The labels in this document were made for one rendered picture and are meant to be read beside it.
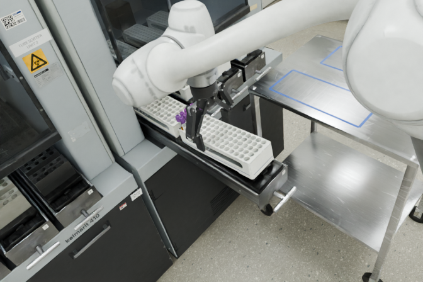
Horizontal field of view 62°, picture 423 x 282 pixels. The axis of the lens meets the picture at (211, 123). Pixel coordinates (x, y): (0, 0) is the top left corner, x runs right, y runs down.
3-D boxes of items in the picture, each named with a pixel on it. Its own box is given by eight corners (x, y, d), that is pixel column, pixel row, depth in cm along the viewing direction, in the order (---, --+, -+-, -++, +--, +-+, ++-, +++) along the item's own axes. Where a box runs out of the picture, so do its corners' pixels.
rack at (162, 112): (125, 108, 135) (120, 95, 130) (145, 94, 139) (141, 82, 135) (177, 140, 117) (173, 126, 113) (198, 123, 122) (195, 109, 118)
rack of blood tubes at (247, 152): (182, 143, 116) (177, 129, 112) (203, 126, 121) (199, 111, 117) (252, 180, 97) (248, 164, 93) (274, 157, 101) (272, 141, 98)
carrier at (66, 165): (73, 169, 112) (65, 157, 108) (77, 172, 111) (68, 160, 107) (40, 194, 107) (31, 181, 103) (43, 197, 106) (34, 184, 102)
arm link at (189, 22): (195, 46, 96) (162, 72, 89) (184, -10, 85) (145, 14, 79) (227, 55, 90) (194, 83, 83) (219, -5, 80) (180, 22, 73)
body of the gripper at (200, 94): (201, 92, 90) (207, 119, 96) (223, 75, 94) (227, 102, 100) (181, 83, 94) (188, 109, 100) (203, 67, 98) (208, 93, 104)
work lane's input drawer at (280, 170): (122, 121, 140) (114, 103, 134) (148, 102, 147) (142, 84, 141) (272, 219, 98) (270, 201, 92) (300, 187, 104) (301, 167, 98)
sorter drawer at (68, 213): (-15, 137, 146) (-28, 121, 140) (17, 118, 153) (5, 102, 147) (72, 237, 104) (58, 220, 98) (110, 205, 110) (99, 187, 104)
